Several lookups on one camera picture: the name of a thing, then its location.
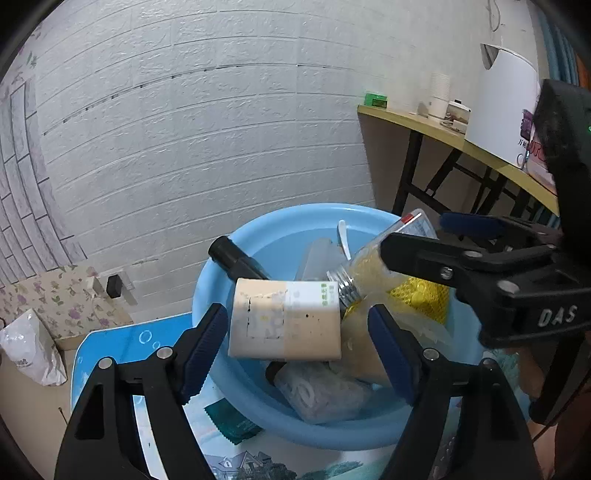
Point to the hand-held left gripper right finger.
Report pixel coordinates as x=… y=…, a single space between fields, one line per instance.
x=392 y=350

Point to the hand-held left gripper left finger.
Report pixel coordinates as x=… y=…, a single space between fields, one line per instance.
x=203 y=350

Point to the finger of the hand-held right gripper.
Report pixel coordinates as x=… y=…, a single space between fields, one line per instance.
x=425 y=256
x=475 y=226

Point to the clear box of toothpicks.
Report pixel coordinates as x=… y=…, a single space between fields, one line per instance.
x=364 y=355

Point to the yellow mesh bag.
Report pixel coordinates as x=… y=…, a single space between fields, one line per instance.
x=418 y=295

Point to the bag of cotton swabs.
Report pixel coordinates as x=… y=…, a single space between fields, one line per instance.
x=364 y=263

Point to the clear box of floss picks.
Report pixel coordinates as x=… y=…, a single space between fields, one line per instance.
x=323 y=392

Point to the beige and white pack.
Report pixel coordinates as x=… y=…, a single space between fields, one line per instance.
x=286 y=323

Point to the black bottle with green label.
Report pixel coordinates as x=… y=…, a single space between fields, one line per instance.
x=235 y=261

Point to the blue plastic basin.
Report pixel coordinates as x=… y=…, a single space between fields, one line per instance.
x=277 y=226

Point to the person's right forearm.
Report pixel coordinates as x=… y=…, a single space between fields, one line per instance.
x=572 y=447

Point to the blue printed desktop table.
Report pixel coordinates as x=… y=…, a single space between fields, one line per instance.
x=138 y=337

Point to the dark green sachet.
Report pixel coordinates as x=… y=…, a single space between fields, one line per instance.
x=233 y=420

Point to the wooden side table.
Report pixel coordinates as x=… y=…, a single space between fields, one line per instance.
x=415 y=121

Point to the white appliance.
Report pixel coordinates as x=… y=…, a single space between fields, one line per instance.
x=503 y=101

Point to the white cup stack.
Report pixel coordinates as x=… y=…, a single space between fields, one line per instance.
x=438 y=94

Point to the small green box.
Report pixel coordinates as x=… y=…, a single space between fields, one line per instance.
x=375 y=99

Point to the blue and orange curtain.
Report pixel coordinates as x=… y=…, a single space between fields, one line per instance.
x=563 y=46

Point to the white plastic bag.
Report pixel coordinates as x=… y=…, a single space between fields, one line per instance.
x=27 y=350

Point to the black wall plug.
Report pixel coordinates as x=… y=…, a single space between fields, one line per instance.
x=114 y=285

